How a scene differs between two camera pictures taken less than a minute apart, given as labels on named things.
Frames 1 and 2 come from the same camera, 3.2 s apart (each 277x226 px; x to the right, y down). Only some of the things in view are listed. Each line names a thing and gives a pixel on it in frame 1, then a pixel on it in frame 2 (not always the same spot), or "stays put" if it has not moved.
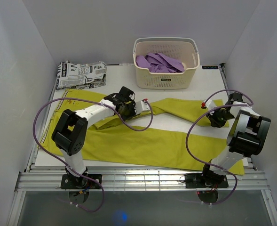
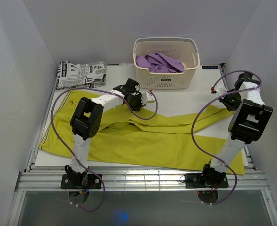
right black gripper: [214, 122] to [230, 107]
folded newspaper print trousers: [81, 75] stays put
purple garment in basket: [159, 62] stays put
